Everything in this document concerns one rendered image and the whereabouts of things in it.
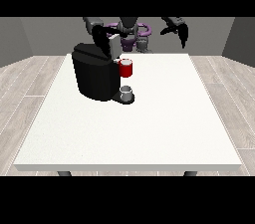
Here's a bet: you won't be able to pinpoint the black coffee machine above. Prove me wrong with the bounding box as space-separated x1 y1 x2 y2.
71 42 135 105

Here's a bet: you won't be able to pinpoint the grey robot trunk purple rings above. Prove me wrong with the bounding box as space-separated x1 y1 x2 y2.
105 17 154 54

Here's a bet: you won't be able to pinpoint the dark table leg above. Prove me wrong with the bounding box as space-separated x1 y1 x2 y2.
56 170 73 177
182 170 199 177

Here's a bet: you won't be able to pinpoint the small grey cup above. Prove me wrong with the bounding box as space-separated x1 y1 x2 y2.
120 85 134 102

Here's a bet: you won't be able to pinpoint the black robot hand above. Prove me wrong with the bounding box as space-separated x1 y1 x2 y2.
159 17 190 50
91 24 118 60

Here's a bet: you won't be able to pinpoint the pale grey machine lid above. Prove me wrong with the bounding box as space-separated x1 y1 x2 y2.
109 33 123 60

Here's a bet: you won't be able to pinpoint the red pod holder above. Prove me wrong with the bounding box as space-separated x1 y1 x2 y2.
118 58 134 79

